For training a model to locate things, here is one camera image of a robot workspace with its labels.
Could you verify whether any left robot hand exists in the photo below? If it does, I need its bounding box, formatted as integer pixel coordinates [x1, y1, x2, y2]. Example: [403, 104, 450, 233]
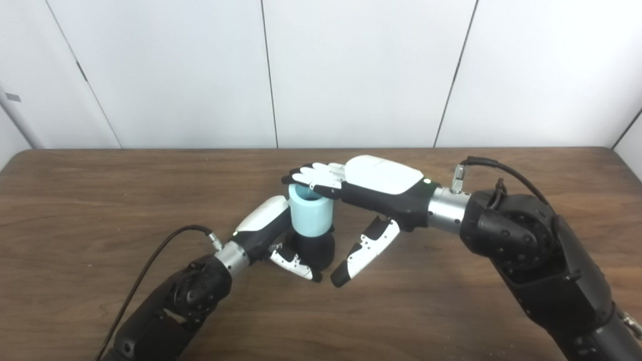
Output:
[231, 196, 324, 283]

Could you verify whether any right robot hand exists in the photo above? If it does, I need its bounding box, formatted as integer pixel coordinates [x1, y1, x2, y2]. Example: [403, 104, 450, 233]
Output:
[280, 155, 440, 289]

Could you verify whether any light-blue hose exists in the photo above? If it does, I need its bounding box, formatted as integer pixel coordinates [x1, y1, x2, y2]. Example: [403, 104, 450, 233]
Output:
[288, 184, 335, 238]

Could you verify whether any black nozzle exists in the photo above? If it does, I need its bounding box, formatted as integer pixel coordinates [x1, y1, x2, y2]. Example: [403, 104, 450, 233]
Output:
[290, 227, 336, 274]

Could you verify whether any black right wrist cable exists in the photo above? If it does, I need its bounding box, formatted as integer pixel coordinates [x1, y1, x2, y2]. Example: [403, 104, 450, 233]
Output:
[450, 156, 555, 212]

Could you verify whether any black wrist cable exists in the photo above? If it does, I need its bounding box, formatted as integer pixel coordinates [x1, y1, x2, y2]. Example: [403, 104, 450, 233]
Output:
[94, 224, 224, 361]
[450, 156, 555, 212]

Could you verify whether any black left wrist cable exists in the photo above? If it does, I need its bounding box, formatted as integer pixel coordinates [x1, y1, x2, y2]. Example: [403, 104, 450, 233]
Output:
[94, 224, 224, 361]

